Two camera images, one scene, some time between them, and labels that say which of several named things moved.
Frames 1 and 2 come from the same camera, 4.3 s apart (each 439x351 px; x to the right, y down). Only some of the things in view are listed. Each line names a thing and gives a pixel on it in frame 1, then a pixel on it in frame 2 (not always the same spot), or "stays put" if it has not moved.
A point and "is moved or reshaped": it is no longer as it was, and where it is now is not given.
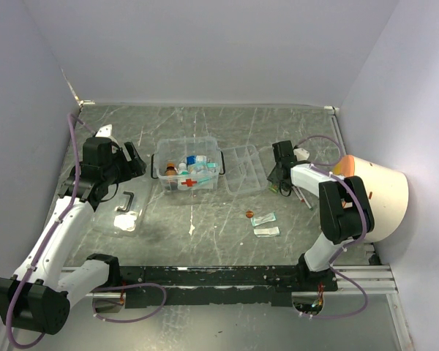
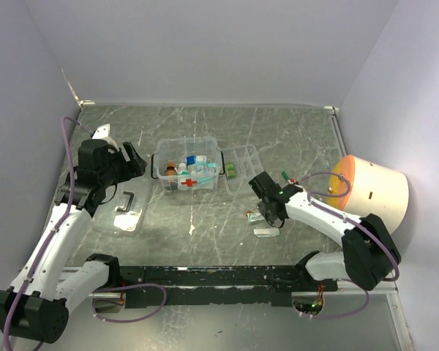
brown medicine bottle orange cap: [171, 178] stays put
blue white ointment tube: [196, 159] stays put
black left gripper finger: [140, 164] stays put
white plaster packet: [261, 232] stays put
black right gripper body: [274, 177] -> [263, 208]
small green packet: [274, 187] is moved or reshaped
